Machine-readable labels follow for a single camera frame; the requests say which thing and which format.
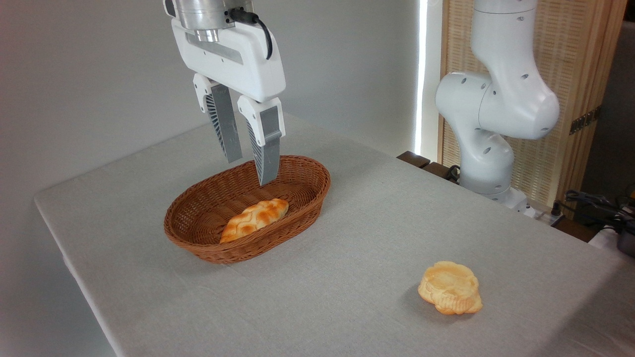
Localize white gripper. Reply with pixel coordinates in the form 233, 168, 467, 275
171, 19, 287, 187

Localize braided golden bread loaf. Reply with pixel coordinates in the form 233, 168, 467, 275
219, 198, 290, 244

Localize brown wicker oval basket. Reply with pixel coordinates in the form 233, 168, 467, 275
164, 155, 331, 264

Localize round pale bread bun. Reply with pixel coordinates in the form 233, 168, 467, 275
417, 261, 483, 316

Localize silver metal wrist flange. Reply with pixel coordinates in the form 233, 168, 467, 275
163, 0, 255, 43

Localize grey tablecloth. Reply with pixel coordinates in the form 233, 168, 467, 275
34, 112, 635, 357

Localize dark wooden side furniture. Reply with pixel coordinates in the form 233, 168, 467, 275
396, 151, 462, 185

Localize black metal screen hinge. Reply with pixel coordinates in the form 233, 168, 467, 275
569, 106, 601, 136

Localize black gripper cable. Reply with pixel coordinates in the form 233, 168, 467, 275
229, 8, 274, 60

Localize black cable bundle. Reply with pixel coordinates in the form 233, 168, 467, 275
552, 189, 635, 235

